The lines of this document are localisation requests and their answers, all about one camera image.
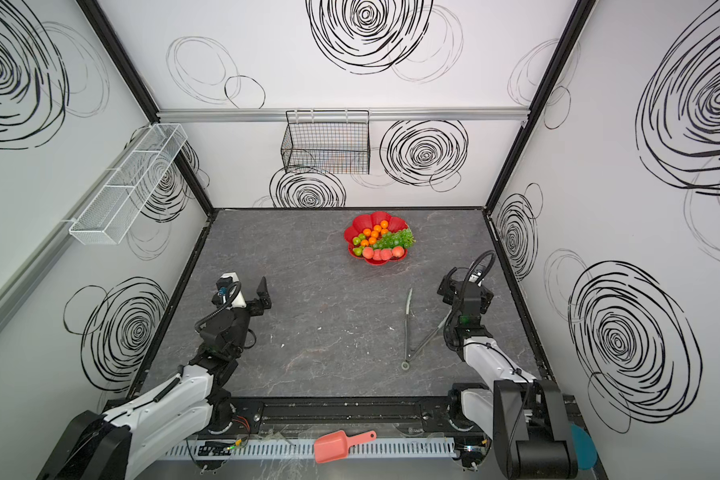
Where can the metal kitchen tongs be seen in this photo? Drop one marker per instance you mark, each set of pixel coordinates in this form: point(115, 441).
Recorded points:
point(412, 352)

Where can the white slotted cable duct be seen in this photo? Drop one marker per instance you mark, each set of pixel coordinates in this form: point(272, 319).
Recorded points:
point(300, 449)

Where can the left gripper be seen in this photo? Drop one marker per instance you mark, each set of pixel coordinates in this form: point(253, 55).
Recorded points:
point(250, 305)

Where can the green fake grape bunch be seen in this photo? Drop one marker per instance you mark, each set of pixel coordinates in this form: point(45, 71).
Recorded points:
point(402, 238)

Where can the teal and white container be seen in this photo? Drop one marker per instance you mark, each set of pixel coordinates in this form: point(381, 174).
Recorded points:
point(585, 449)

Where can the red flower-shaped fruit bowl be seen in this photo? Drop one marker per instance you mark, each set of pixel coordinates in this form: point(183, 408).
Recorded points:
point(367, 221)

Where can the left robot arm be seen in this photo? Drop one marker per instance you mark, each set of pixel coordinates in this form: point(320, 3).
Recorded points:
point(123, 441)

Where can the black wire basket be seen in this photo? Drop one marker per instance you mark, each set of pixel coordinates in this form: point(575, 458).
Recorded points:
point(335, 141)

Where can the pink plastic scoop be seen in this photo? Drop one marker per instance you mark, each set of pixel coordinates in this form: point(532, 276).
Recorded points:
point(335, 446)

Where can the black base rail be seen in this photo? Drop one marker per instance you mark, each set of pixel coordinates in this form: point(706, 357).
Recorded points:
point(413, 416)

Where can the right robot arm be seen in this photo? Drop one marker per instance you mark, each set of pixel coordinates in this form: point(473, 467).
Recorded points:
point(525, 418)

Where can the white wire shelf basket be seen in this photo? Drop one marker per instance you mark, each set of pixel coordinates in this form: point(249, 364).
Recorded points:
point(143, 183)

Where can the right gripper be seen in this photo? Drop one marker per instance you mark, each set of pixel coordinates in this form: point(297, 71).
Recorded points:
point(467, 294)

